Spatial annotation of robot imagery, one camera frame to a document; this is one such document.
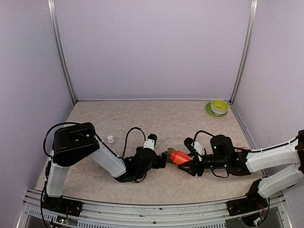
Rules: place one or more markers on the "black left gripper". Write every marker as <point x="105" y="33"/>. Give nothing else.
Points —
<point x="157" y="165"/>

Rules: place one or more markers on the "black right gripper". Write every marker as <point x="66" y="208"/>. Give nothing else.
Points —
<point x="194" y="165"/>

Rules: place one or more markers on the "green pill organizer box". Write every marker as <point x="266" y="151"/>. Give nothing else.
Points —
<point x="170" y="150"/>

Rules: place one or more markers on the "orange pill bottle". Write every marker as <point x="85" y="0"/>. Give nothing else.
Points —
<point x="179" y="157"/>

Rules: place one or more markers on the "small white pill bottle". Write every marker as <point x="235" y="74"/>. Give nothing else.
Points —
<point x="110" y="140"/>

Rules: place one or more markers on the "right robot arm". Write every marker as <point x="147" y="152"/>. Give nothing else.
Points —
<point x="241" y="162"/>

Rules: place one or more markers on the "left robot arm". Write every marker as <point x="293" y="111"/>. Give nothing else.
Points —
<point x="73" y="142"/>

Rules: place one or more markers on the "white bowl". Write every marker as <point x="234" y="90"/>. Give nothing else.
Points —
<point x="219" y="110"/>

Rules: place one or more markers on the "green plate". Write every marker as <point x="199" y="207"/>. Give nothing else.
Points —
<point x="209" y="111"/>

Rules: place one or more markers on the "lime green bowl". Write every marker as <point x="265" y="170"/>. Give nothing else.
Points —
<point x="220" y="103"/>

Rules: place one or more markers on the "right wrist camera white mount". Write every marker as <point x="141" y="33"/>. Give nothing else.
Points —
<point x="193" y="146"/>

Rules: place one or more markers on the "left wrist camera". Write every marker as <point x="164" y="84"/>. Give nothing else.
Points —
<point x="150" y="141"/>

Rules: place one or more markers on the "front aluminium rail base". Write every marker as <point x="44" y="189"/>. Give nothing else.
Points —
<point x="97" y="214"/>

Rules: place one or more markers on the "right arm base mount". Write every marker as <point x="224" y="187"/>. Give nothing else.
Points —
<point x="251" y="202"/>

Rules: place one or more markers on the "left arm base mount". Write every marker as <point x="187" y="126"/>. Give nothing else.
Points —
<point x="68" y="207"/>

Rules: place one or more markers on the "right aluminium frame post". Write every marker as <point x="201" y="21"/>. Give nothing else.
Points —
<point x="245" y="50"/>

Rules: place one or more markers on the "aluminium frame post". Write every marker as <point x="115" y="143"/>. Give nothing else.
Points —
<point x="245" y="50"/>
<point x="55" y="25"/>

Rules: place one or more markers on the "left aluminium frame post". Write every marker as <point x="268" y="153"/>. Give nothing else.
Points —
<point x="55" y="25"/>

